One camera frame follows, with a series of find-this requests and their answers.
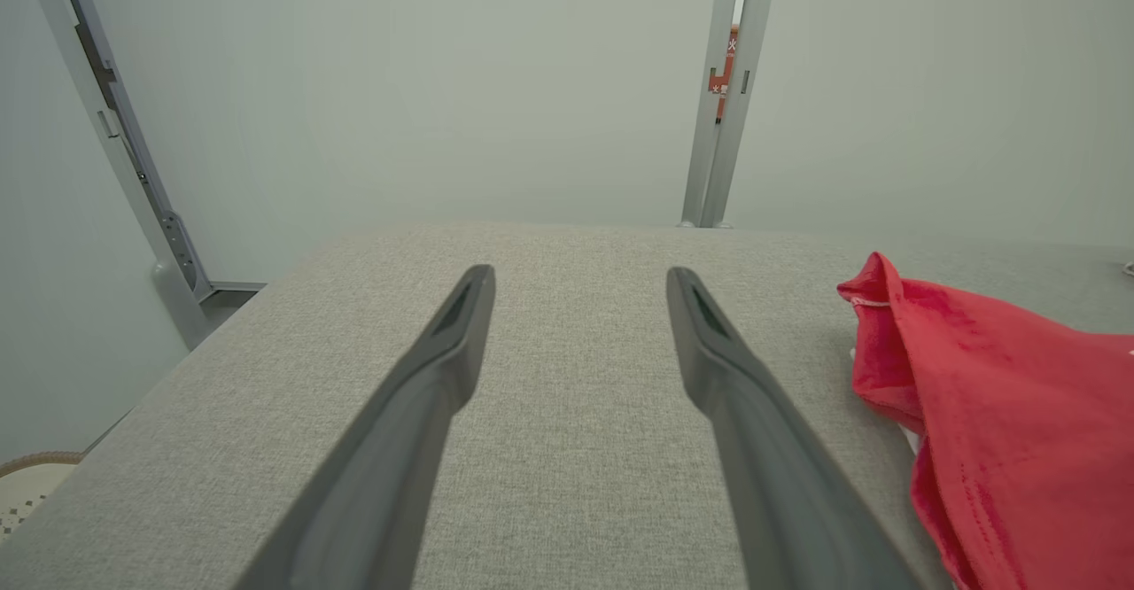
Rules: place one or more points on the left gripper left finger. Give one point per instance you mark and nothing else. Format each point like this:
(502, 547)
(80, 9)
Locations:
(399, 448)

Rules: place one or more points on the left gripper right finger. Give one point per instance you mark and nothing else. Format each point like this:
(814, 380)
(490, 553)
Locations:
(762, 448)

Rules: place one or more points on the red white-sleeved jersey shirt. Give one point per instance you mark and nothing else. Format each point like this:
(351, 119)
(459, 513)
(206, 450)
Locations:
(1019, 413)

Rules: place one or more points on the red sign behind partition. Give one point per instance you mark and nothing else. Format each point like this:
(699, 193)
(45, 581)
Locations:
(725, 76)

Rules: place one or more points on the cream perforated laundry basket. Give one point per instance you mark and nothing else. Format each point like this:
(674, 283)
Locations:
(27, 488)

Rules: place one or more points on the grey double partition post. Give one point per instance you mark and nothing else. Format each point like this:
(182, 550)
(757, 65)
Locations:
(728, 129)

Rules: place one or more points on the grey slotted corner post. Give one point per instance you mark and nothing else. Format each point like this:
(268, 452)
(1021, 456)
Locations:
(133, 156)

